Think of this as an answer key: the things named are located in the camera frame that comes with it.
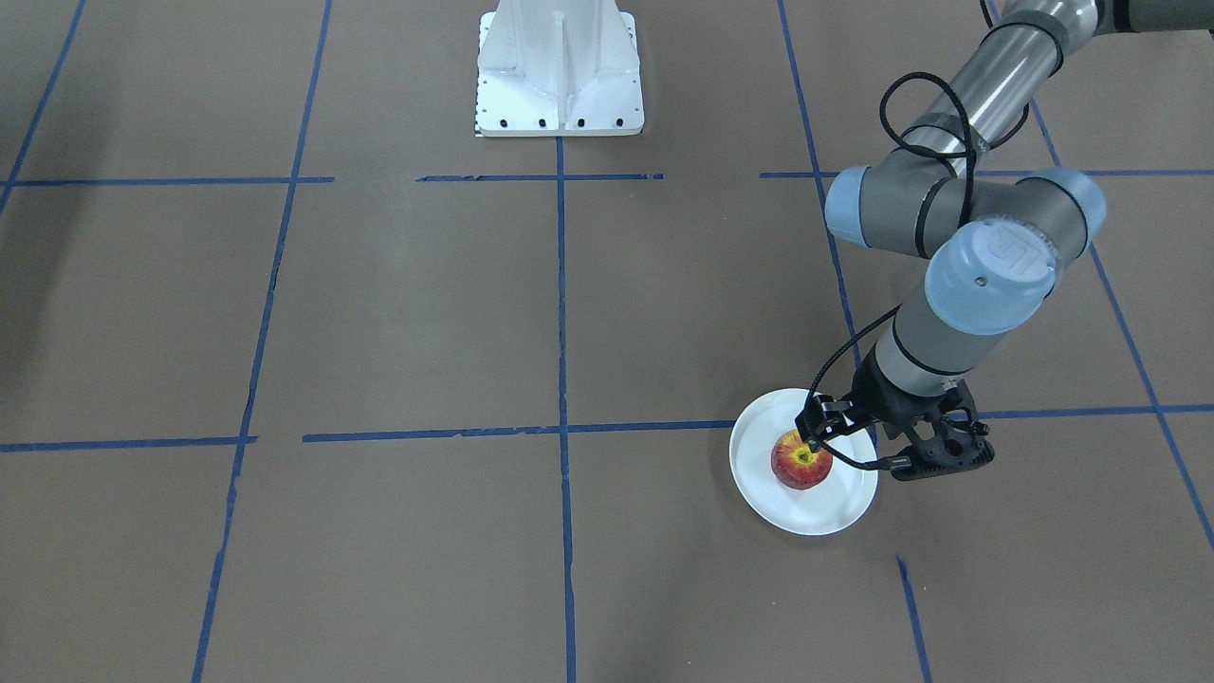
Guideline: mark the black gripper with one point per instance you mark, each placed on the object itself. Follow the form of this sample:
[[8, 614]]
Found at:
[[878, 402]]

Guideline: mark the red yellow apple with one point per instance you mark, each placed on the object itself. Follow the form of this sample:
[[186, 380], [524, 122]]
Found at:
[[797, 465]]

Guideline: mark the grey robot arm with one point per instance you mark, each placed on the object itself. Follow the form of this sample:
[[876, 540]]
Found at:
[[994, 252]]

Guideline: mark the white round plate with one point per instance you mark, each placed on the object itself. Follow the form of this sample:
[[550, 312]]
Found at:
[[842, 498]]

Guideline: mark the brown paper table cover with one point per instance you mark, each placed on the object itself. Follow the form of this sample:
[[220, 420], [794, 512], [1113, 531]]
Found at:
[[304, 382]]

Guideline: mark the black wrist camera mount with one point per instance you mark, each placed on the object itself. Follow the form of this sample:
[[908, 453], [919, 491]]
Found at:
[[943, 444]]

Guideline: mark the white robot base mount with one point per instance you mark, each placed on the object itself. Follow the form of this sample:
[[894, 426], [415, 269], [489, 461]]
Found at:
[[558, 68]]

